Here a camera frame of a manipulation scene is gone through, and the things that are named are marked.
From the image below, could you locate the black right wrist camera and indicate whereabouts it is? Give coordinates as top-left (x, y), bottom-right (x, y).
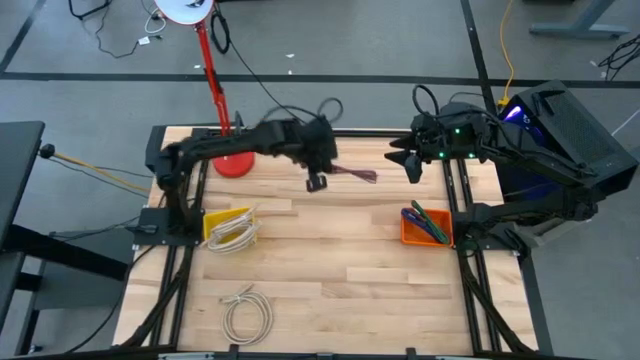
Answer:
top-left (403, 153), bottom-right (425, 185)

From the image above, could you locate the beige cable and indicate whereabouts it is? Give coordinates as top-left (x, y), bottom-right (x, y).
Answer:
top-left (219, 283), bottom-right (275, 347)
top-left (206, 219), bottom-right (263, 255)
top-left (207, 205), bottom-right (261, 246)

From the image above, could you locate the yellow plastic basket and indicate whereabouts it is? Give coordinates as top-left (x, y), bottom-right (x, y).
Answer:
top-left (202, 206), bottom-right (257, 246)

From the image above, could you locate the black computer tower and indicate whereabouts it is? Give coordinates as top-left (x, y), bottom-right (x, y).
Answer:
top-left (497, 79), bottom-right (640, 197)

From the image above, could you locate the maroon braided USB cable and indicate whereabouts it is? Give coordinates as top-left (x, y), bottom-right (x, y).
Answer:
top-left (329, 163), bottom-right (379, 185)

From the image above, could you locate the grey desk leg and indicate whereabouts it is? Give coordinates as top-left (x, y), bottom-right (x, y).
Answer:
top-left (528, 0), bottom-right (632, 40)

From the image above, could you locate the blue braided USB cable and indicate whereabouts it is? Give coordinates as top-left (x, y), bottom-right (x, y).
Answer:
top-left (401, 208), bottom-right (436, 240)
top-left (404, 214), bottom-right (441, 244)

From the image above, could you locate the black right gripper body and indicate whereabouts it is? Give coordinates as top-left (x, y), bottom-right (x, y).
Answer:
top-left (410, 102), bottom-right (494, 164)

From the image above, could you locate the black side desk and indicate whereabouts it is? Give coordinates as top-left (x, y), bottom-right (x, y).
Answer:
top-left (0, 120), bottom-right (129, 360)

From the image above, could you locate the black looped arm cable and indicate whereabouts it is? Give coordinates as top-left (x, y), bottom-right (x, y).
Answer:
top-left (412, 83), bottom-right (442, 119)
top-left (259, 96), bottom-right (346, 126)

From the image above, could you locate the white adapter cable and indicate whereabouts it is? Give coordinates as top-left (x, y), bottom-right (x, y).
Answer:
top-left (137, 8), bottom-right (167, 47)

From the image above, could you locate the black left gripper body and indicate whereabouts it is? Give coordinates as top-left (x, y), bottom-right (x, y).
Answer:
top-left (297, 115), bottom-right (340, 176)

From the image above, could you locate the red desk lamp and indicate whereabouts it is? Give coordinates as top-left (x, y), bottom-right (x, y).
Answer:
top-left (153, 0), bottom-right (256, 180)

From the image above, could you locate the orange plastic basket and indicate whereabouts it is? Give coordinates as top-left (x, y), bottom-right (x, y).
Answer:
top-left (399, 207), bottom-right (455, 249)

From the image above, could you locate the green braided USB cable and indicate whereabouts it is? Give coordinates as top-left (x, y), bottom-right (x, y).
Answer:
top-left (409, 199), bottom-right (451, 246)

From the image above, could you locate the yellow extension cord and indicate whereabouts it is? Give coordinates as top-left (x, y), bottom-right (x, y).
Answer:
top-left (497, 0), bottom-right (517, 110)

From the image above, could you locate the black floor cable bundle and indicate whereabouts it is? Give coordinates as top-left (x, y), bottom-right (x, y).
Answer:
top-left (597, 33), bottom-right (640, 82)

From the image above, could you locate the black lamp power cord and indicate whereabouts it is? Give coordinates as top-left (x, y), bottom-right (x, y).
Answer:
top-left (209, 8), bottom-right (321, 121)

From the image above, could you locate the black knob wooden stick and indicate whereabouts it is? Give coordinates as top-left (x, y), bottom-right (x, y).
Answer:
top-left (38, 143), bottom-right (151, 195)

